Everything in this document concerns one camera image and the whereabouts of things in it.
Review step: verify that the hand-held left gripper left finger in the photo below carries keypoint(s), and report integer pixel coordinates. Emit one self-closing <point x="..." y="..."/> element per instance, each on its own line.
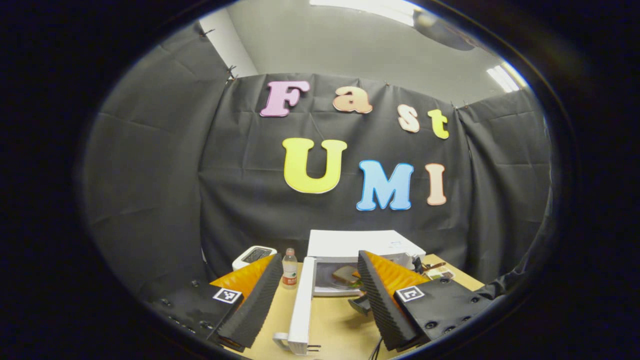
<point x="260" y="300"/>

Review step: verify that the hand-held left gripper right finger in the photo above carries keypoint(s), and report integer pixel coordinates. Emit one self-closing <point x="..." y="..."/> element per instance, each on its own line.
<point x="380" y="305"/>

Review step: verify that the lettuce sandwich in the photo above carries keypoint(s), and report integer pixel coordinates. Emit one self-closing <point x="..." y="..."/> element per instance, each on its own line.
<point x="344" y="275"/>

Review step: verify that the white microwave oven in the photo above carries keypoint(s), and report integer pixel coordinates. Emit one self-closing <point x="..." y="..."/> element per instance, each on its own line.
<point x="350" y="245"/>

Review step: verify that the small white tray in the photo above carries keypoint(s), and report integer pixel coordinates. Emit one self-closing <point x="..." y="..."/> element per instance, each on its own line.
<point x="361" y="305"/>

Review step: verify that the clear red label water bottle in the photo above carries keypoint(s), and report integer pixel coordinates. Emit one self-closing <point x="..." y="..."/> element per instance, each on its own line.
<point x="289" y="272"/>

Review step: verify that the white toaster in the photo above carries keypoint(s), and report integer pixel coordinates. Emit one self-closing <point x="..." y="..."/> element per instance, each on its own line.
<point x="250" y="255"/>

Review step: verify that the brown wooden spoon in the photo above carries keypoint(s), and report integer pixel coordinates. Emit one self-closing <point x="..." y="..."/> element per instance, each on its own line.
<point x="434" y="266"/>

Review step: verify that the white divided seasoning dish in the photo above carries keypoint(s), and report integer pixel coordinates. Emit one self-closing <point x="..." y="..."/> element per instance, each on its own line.
<point x="440" y="274"/>

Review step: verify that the black backdrop cloth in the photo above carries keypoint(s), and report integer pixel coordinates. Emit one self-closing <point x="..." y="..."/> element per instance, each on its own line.
<point x="200" y="175"/>

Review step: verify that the small ceiling light panel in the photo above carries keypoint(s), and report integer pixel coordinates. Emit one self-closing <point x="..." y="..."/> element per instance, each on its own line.
<point x="504" y="79"/>

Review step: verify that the long ceiling light panel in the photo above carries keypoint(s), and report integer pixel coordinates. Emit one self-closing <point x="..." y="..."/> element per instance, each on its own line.
<point x="370" y="9"/>

